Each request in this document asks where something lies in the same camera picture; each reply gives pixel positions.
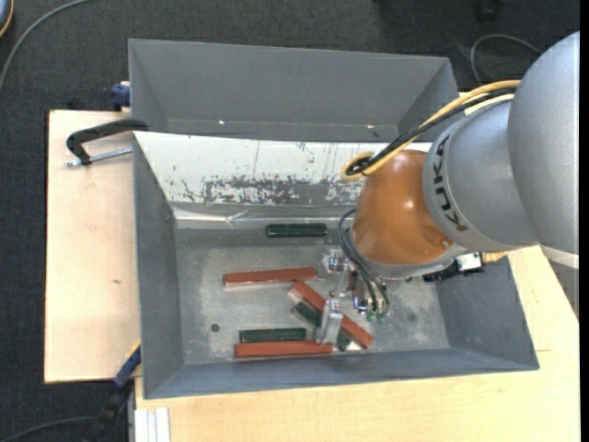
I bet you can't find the grey metal bin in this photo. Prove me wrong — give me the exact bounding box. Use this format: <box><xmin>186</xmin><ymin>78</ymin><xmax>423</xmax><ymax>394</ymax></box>
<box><xmin>127</xmin><ymin>38</ymin><xmax>540</xmax><ymax>401</ymax></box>

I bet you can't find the dark green flat block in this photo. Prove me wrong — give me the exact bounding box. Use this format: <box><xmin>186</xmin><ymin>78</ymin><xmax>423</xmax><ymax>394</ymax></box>
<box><xmin>291</xmin><ymin>300</ymin><xmax>354</xmax><ymax>354</ymax></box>
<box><xmin>265</xmin><ymin>222</ymin><xmax>329</xmax><ymax>239</ymax></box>
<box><xmin>238</xmin><ymin>327</ymin><xmax>308</xmax><ymax>344</ymax></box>

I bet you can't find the pale wood flat board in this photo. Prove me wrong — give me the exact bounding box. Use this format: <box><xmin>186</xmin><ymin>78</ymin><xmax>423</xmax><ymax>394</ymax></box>
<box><xmin>43</xmin><ymin>110</ymin><xmax>144</xmax><ymax>384</ymax></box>

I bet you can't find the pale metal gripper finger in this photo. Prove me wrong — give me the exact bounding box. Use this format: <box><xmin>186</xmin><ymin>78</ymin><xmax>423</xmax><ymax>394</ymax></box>
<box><xmin>315</xmin><ymin>297</ymin><xmax>344</xmax><ymax>345</ymax></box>
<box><xmin>316</xmin><ymin>246</ymin><xmax>354</xmax><ymax>279</ymax></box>

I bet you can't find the red-brown flat block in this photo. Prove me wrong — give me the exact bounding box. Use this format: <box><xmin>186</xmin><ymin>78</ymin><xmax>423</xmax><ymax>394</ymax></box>
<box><xmin>234</xmin><ymin>340</ymin><xmax>334</xmax><ymax>359</ymax></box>
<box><xmin>222</xmin><ymin>266</ymin><xmax>319</xmax><ymax>288</ymax></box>
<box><xmin>287</xmin><ymin>279</ymin><xmax>375</xmax><ymax>351</ymax></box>

